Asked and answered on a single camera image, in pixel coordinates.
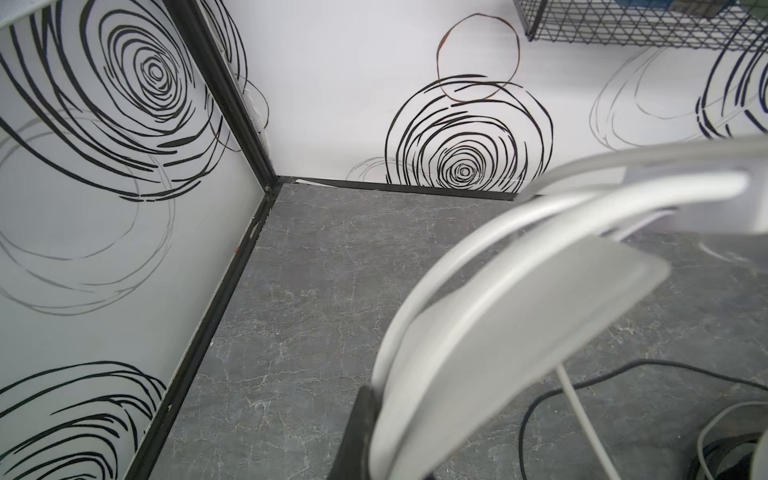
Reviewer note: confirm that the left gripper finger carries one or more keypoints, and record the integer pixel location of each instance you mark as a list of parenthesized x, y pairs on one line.
[(352, 459)]

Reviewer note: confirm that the white headphones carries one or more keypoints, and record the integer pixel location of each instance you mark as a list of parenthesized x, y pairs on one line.
[(513, 300)]

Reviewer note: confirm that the black blue headphones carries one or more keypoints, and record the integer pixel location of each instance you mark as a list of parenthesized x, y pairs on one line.
[(653, 418)]

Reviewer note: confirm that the black wire basket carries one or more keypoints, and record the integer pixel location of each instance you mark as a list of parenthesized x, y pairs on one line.
[(713, 25)]

